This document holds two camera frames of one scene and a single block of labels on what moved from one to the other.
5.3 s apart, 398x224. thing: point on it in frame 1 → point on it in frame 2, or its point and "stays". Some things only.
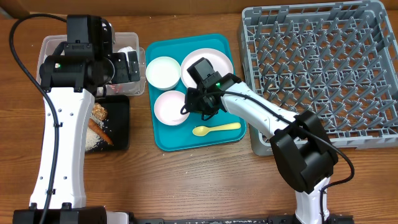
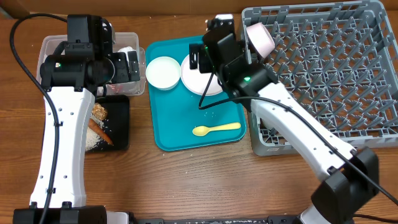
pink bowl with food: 168,106 → 261,38
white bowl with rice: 163,73 stays
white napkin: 125,50 stays
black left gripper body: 121,71 stays
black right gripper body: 194,102 → 239,46
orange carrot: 93,124 stays
